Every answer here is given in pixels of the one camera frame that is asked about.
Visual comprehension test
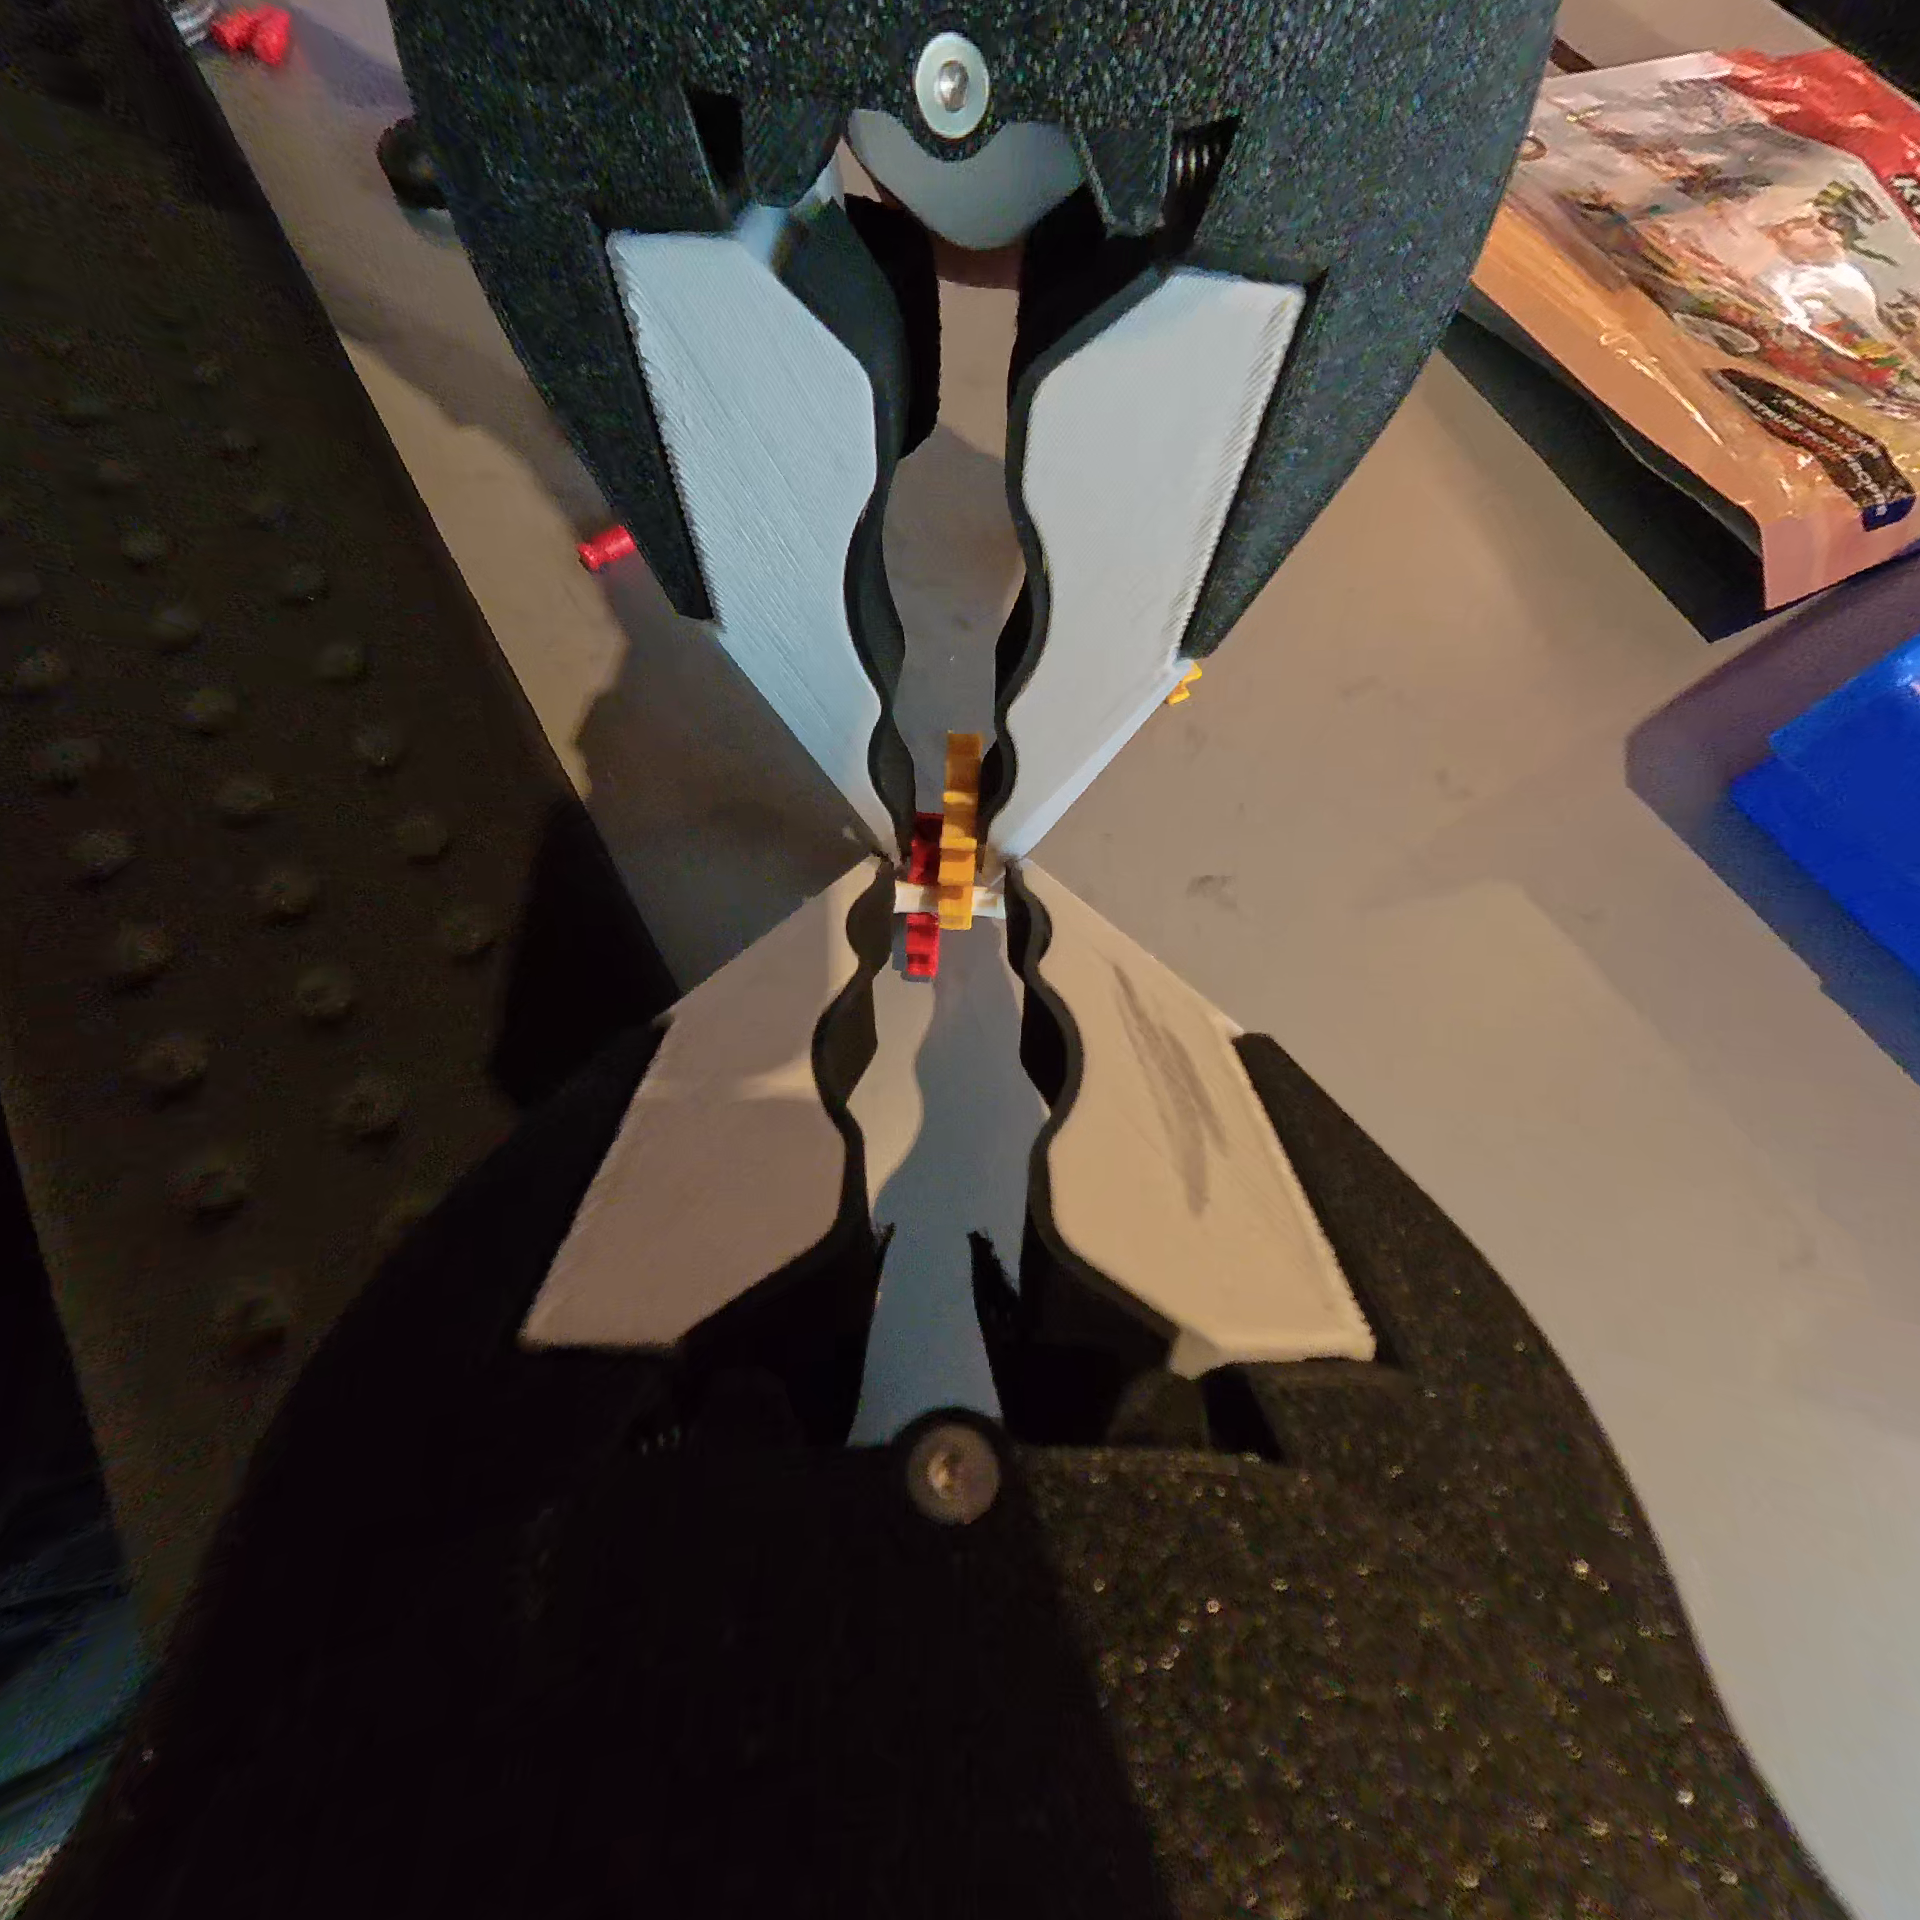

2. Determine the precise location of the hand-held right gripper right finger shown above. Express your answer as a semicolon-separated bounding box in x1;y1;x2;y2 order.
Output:
1007;866;1379;1380

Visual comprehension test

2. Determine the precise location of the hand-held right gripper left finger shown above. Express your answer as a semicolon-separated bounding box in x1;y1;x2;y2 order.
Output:
523;866;888;1358

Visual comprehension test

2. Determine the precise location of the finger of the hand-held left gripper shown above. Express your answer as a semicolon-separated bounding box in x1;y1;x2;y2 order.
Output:
999;270;1307;866
604;222;920;865

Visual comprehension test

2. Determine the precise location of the red fan connector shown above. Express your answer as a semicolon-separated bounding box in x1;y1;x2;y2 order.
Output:
895;815;947;987

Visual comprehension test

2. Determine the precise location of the yellow fan connector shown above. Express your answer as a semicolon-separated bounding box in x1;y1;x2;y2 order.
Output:
935;729;992;931

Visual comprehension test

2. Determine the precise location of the shiny plastic bag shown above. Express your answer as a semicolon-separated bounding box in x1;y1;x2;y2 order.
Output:
1472;44;1920;611

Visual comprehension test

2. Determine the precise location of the small blue plastic bin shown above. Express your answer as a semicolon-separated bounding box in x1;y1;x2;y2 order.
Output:
1727;632;1920;983

